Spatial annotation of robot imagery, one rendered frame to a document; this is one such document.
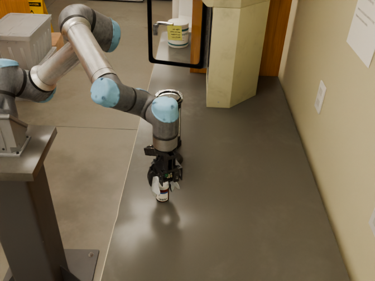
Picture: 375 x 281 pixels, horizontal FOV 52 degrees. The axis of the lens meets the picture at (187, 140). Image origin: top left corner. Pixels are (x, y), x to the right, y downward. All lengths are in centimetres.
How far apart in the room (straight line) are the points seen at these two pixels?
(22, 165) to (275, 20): 138
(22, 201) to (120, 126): 184
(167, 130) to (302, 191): 59
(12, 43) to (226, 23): 241
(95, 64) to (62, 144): 218
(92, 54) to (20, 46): 256
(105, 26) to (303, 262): 100
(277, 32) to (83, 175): 169
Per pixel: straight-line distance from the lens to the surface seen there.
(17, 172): 155
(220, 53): 174
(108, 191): 278
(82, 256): 241
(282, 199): 140
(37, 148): 166
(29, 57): 374
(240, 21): 170
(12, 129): 157
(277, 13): 210
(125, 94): 109
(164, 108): 107
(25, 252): 199
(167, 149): 114
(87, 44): 122
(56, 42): 452
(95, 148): 319
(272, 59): 218
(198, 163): 150
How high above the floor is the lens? 188
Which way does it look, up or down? 35 degrees down
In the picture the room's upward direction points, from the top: 2 degrees clockwise
